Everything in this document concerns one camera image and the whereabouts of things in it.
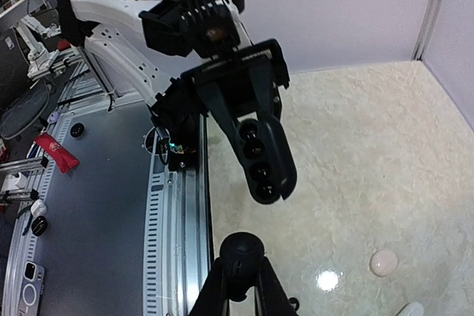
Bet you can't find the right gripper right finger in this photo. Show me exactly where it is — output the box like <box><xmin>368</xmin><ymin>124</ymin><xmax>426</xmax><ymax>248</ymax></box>
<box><xmin>254</xmin><ymin>257</ymin><xmax>297</xmax><ymax>316</ymax></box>

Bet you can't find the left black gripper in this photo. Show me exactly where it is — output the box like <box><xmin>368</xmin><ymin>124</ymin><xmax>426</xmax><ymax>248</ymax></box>
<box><xmin>170</xmin><ymin>38</ymin><xmax>297</xmax><ymax>200</ymax></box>

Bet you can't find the black earbud charging case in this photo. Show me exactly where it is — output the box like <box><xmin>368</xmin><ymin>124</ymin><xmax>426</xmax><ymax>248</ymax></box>
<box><xmin>236</xmin><ymin>112</ymin><xmax>297</xmax><ymax>205</ymax></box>

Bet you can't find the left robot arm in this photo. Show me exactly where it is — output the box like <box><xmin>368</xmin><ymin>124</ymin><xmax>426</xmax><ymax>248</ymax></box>
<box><xmin>57</xmin><ymin>0</ymin><xmax>297</xmax><ymax>204</ymax></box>

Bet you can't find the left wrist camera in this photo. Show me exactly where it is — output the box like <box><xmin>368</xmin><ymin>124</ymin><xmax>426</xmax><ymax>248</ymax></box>
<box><xmin>180</xmin><ymin>0</ymin><xmax>245</xmax><ymax>58</ymax></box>

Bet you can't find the round black floor cap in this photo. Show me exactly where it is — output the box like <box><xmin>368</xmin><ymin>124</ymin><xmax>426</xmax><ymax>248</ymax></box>
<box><xmin>70</xmin><ymin>122</ymin><xmax>85</xmax><ymax>138</ymax></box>

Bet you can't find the red fabric pouch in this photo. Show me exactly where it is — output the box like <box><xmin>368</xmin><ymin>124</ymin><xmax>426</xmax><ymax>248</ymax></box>
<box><xmin>34</xmin><ymin>133</ymin><xmax>80</xmax><ymax>173</ymax></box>

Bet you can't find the smartphone on side table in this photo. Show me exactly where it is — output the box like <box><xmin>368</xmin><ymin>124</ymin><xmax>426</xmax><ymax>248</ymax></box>
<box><xmin>16</xmin><ymin>260</ymin><xmax>46</xmax><ymax>316</ymax></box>

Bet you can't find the black earbud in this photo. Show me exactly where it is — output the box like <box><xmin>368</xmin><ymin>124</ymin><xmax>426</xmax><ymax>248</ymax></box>
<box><xmin>219</xmin><ymin>232</ymin><xmax>264</xmax><ymax>302</ymax></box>

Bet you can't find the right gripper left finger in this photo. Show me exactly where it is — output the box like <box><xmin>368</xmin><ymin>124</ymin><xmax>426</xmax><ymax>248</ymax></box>
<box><xmin>188</xmin><ymin>258</ymin><xmax>230</xmax><ymax>316</ymax></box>

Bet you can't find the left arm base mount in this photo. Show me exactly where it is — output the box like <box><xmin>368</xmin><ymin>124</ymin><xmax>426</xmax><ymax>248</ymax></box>
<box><xmin>147</xmin><ymin>106</ymin><xmax>200</xmax><ymax>172</ymax></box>

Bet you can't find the white earbud charging case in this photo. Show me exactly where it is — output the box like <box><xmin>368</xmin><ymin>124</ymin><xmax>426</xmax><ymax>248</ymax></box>
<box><xmin>395</xmin><ymin>301</ymin><xmax>424</xmax><ymax>316</ymax></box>

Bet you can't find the right aluminium frame post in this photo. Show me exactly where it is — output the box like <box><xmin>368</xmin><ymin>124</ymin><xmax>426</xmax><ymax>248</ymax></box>
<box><xmin>412</xmin><ymin>0</ymin><xmax>442</xmax><ymax>61</ymax></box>

